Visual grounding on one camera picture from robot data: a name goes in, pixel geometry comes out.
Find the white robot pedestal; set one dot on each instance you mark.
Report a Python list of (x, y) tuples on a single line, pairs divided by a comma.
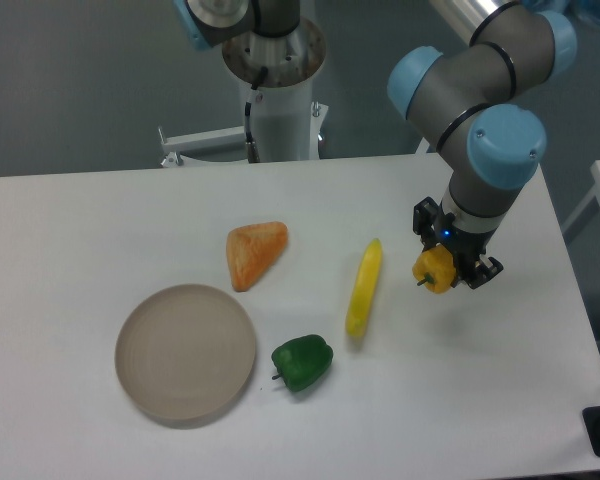
[(281, 120)]

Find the yellow corn cob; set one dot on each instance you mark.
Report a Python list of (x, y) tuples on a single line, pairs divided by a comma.
[(363, 293)]

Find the yellow bell pepper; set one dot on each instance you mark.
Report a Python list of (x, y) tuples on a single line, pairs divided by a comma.
[(434, 269)]

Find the orange triangular bread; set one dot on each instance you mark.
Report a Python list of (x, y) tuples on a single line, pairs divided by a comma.
[(252, 249)]

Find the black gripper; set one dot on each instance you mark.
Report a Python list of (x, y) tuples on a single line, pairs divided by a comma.
[(468, 250)]

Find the green bell pepper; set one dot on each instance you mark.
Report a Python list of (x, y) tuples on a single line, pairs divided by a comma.
[(300, 362)]

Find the beige round plate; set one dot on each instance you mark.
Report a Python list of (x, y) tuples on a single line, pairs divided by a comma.
[(185, 354)]

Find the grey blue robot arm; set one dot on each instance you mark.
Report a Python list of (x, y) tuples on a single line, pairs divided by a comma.
[(463, 106)]

